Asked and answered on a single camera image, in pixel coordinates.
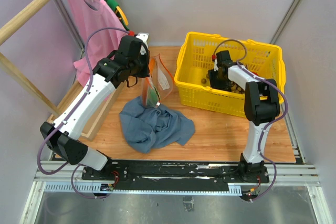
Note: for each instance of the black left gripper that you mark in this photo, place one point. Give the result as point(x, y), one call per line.
point(145, 72)

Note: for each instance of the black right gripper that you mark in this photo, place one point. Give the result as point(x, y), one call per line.
point(214, 84)

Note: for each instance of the clear zip bag orange seal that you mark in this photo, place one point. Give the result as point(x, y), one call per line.
point(162, 78)

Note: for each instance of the toy watermelon slice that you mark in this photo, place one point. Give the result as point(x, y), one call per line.
point(152, 97)

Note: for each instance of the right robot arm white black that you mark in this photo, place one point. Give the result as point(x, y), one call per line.
point(261, 107)

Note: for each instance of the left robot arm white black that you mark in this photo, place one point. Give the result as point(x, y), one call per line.
point(62, 135)

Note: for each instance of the yellow plastic basket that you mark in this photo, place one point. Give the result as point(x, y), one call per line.
point(195, 60)

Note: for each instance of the pink t-shirt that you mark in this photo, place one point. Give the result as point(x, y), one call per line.
point(101, 29)

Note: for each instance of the blue crumpled cloth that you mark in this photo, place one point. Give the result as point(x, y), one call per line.
point(145, 129)

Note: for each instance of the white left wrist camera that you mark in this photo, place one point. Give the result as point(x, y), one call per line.
point(144, 37)

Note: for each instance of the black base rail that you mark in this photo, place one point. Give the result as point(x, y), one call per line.
point(177, 176)

